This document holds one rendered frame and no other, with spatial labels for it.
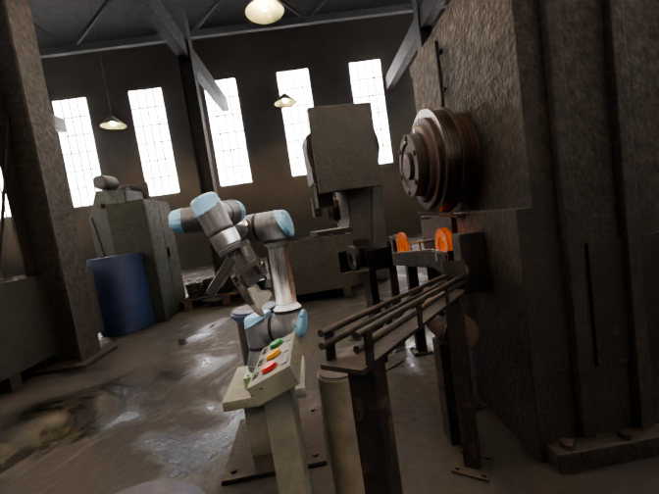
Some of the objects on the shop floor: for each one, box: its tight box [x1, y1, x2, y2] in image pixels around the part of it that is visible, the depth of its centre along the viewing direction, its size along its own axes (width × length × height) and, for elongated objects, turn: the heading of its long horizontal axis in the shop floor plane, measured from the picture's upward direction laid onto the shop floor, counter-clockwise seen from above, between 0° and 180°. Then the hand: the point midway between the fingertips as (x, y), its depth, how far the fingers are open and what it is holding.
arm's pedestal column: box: [222, 401, 328, 486], centre depth 145 cm, size 40×40×26 cm
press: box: [88, 174, 151, 258], centre depth 789 cm, size 137×116×271 cm
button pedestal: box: [247, 331, 312, 494], centre depth 88 cm, size 16×24×62 cm
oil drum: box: [86, 252, 156, 337], centre depth 395 cm, size 59×59×89 cm
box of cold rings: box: [0, 266, 105, 394], centre depth 294 cm, size 123×93×87 cm
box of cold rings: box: [265, 232, 359, 300], centre depth 429 cm, size 103×83×79 cm
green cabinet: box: [105, 199, 186, 323], centre depth 434 cm, size 48×70×150 cm
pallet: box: [179, 262, 273, 313], centre depth 491 cm, size 120×81×44 cm
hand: (259, 314), depth 92 cm, fingers closed
